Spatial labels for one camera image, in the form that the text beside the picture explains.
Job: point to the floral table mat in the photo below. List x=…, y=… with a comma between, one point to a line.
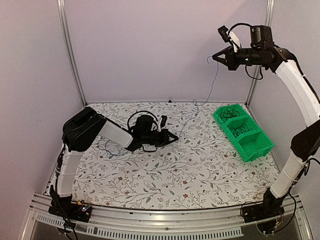
x=200, y=170

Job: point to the front aluminium rail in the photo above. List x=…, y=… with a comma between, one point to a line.
x=109, y=223

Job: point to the left aluminium frame post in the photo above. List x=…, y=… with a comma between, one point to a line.
x=61, y=7

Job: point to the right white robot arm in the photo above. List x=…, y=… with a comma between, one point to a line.
x=265, y=53

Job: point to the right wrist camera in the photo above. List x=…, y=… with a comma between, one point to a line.
x=230, y=37

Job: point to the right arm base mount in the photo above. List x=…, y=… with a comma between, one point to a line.
x=255, y=211

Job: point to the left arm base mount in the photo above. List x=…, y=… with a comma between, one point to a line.
x=64, y=207

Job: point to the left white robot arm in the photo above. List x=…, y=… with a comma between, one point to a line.
x=79, y=132

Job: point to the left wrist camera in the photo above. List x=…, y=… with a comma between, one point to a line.
x=161, y=123

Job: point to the green three-compartment bin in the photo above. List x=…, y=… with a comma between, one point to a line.
x=250, y=141

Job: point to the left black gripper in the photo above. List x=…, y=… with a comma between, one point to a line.
x=165, y=138

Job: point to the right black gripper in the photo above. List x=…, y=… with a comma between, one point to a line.
x=230, y=61

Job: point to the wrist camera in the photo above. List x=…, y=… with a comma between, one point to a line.
x=161, y=123
x=230, y=37

